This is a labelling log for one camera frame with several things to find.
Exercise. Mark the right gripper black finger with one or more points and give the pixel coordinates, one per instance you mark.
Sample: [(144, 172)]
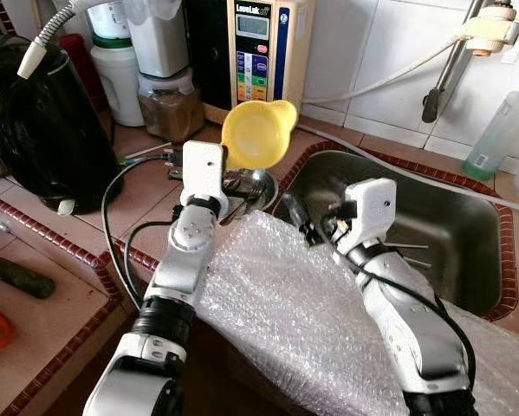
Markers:
[(301, 221)]

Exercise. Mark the yellow plastic cup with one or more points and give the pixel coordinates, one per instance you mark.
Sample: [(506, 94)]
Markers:
[(259, 134)]

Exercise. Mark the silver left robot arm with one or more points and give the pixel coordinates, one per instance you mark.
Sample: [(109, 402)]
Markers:
[(181, 260)]

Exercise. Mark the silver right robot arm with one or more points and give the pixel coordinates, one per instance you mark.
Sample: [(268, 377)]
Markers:
[(406, 321)]

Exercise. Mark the shallow steel bowl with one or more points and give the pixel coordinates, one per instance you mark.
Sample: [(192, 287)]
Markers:
[(261, 186)]

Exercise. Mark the white stick with green end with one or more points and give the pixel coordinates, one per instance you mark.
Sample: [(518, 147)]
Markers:
[(136, 154), (146, 159)]

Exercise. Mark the steel sink basin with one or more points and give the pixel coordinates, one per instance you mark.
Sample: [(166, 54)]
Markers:
[(432, 225)]

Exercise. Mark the clear bubble wrap sheet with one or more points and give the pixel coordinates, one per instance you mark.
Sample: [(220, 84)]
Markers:
[(285, 321)]

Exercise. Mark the cream water ionizer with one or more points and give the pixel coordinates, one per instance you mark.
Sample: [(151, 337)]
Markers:
[(268, 69)]

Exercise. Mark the white jug with green lid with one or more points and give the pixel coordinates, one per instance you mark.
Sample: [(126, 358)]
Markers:
[(116, 87)]

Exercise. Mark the white plastic container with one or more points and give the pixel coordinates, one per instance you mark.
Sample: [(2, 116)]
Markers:
[(159, 39)]

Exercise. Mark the soap bottle with blue cap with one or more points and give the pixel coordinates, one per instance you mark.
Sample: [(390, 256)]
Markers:
[(497, 139)]

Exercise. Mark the red canister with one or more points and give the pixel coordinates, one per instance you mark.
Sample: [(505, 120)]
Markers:
[(81, 69)]

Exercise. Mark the black electric kettle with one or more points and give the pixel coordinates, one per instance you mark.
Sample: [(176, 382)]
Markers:
[(42, 130)]

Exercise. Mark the white tub with label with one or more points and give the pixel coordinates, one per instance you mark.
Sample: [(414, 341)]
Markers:
[(107, 17)]

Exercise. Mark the dark green oblong object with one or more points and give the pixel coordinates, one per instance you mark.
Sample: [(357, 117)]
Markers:
[(16, 277)]

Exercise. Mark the cream faucet filter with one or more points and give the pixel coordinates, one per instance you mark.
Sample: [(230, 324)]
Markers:
[(489, 30)]

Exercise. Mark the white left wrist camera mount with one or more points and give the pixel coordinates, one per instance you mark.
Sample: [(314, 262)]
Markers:
[(203, 173)]

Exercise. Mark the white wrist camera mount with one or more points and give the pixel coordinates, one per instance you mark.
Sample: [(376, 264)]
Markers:
[(203, 173), (372, 212)]

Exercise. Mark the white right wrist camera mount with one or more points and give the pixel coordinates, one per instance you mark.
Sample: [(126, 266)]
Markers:
[(372, 212)]

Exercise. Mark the chrome wall faucet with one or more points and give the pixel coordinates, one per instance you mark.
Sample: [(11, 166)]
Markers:
[(441, 87)]

